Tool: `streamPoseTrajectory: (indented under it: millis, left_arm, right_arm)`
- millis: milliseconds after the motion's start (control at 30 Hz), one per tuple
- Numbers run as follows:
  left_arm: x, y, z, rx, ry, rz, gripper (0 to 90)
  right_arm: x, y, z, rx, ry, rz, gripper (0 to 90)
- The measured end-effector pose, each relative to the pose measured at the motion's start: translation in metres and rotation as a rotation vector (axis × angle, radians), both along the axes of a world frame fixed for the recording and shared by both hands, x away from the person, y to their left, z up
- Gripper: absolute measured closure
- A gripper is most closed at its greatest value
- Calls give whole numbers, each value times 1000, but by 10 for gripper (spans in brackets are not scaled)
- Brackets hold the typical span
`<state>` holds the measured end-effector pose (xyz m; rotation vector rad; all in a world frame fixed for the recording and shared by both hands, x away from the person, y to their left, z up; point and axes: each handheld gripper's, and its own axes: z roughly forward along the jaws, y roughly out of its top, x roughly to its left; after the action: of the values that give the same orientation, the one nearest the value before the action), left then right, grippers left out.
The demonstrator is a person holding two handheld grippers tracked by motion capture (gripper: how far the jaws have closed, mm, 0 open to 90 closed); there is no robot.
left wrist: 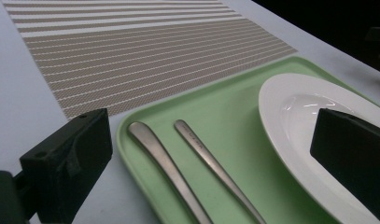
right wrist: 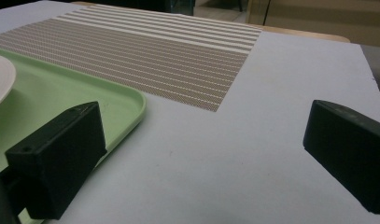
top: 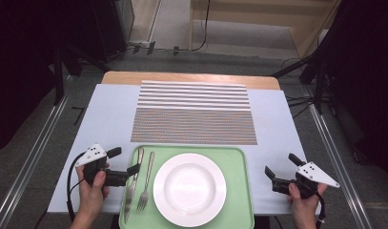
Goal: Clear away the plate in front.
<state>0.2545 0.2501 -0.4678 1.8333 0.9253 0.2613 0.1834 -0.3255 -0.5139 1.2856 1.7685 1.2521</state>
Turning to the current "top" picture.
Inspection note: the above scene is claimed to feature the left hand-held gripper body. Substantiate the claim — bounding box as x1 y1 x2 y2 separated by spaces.
74 143 130 188

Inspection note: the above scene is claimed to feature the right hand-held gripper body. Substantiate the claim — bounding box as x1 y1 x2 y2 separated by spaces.
272 161 341 200

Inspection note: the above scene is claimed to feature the silver fork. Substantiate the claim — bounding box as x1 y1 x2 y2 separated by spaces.
136 151 155 212

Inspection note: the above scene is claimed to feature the silver table knife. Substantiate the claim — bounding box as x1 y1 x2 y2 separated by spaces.
124 146 145 223

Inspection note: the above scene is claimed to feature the light green tray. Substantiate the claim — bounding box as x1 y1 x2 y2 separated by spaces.
118 144 255 229

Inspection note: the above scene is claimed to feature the white deep plate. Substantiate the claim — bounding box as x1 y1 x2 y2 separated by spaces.
153 153 228 228

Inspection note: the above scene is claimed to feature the person's right hand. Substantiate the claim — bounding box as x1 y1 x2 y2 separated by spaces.
286 182 329 229

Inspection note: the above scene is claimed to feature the person's left hand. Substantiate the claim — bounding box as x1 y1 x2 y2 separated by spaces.
75 163 111 218

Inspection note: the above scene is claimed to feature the black tripod stand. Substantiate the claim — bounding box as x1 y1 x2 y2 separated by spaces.
51 41 111 107
271 47 330 115

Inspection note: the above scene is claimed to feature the striped woven placemat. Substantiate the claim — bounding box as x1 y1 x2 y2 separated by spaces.
130 79 258 146

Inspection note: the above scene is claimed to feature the dark curtain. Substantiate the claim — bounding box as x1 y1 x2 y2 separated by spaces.
321 0 388 180
0 0 94 156

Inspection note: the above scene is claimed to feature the light wooden shelf unit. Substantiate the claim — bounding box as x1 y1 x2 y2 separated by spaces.
190 0 342 59

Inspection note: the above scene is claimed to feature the black cabinet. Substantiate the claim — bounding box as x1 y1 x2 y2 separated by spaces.
90 0 135 63

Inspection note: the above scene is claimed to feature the metal floor rail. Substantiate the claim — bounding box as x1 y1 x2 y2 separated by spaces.
0 92 71 229
304 85 374 229

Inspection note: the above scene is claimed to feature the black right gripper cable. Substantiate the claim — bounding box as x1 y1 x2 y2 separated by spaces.
315 194 327 229

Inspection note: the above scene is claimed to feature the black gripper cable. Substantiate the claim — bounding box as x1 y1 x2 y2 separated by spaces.
66 152 86 223
315 194 327 229

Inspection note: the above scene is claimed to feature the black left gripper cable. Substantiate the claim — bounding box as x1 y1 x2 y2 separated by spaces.
66 152 86 223

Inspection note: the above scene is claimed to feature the small black floor bracket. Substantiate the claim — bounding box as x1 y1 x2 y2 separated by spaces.
71 106 87 126

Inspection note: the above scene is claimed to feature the black floor cable bundle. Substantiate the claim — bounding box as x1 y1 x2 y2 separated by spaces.
280 56 323 119

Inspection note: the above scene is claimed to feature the black hanging cable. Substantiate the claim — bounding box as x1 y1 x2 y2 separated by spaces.
178 0 212 52

